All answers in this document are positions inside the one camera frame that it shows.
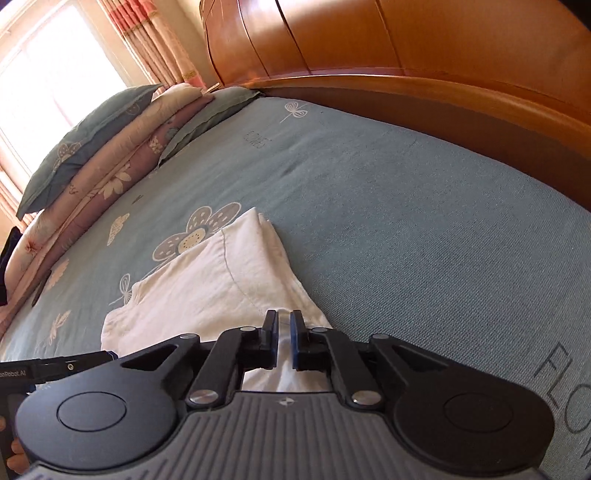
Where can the blue floral bed sheet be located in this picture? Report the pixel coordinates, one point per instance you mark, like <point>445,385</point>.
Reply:
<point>392,221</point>

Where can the white printed long-sleeve shirt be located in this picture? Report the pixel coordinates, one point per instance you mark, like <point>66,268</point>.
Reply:
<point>207,286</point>

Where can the black cloth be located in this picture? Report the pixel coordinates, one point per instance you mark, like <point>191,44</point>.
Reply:
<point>9,267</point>

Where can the orange patterned curtain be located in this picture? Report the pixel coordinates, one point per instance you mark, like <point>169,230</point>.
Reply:
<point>14,194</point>
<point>157,41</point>

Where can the grey-blue floral pillow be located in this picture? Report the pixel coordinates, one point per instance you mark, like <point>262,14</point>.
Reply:
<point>83,143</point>

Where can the person's left hand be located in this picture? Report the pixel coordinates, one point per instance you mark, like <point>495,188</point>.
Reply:
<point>16,464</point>

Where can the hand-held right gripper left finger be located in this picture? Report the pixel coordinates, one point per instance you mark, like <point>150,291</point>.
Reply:
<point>275,339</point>

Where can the wooden headboard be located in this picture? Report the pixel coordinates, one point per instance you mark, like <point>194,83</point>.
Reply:
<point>415,69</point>

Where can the pink floral folded quilt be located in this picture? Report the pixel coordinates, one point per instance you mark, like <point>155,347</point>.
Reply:
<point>120,166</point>

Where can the flat grey-blue pillow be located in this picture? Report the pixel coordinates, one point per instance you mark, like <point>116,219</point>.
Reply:
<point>207,115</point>

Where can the window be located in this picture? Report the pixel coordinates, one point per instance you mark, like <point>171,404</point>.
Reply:
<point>55,83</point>

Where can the black smartphone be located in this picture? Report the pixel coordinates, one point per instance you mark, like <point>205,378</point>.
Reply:
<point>42,288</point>

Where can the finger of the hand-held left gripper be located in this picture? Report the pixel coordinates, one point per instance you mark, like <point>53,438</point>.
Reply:
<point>74,364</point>

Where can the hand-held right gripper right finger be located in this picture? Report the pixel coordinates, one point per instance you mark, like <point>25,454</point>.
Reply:
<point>294,341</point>

